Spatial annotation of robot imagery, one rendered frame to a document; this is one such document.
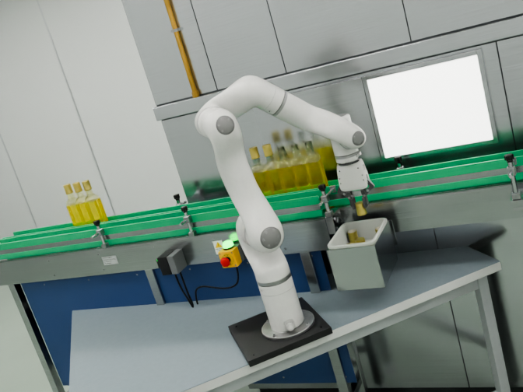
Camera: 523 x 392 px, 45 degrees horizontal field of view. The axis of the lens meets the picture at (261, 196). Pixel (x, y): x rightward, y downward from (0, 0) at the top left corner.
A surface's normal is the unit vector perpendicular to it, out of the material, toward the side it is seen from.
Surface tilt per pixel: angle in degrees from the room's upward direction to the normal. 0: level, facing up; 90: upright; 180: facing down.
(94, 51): 90
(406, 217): 90
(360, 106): 90
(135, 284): 90
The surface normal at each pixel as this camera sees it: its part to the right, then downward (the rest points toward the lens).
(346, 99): -0.38, 0.35
